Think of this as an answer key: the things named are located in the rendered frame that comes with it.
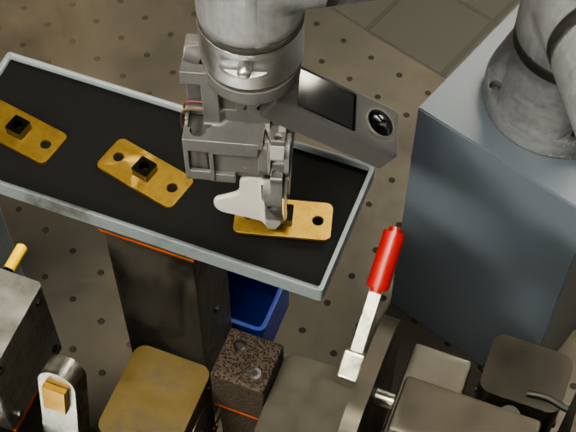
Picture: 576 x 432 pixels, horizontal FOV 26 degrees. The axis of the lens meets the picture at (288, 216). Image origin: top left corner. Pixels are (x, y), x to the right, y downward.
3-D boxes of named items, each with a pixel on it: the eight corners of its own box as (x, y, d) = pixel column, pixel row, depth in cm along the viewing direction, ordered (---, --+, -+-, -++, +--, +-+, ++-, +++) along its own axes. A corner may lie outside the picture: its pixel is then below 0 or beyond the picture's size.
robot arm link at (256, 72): (309, -22, 88) (298, 68, 84) (309, 21, 92) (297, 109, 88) (204, -30, 88) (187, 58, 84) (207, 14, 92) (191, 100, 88)
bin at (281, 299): (181, 338, 154) (176, 303, 146) (213, 273, 159) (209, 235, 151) (264, 367, 152) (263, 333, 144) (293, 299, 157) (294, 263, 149)
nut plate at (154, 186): (95, 166, 112) (93, 159, 111) (121, 138, 113) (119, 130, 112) (170, 211, 109) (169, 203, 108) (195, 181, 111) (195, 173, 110)
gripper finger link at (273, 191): (267, 187, 104) (265, 119, 97) (287, 189, 103) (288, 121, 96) (260, 233, 101) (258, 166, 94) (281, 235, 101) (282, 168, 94)
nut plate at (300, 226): (232, 233, 107) (231, 225, 106) (237, 196, 109) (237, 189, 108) (329, 242, 107) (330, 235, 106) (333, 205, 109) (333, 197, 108)
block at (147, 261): (138, 400, 149) (87, 192, 112) (165, 344, 153) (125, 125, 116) (215, 428, 147) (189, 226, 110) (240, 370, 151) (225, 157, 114)
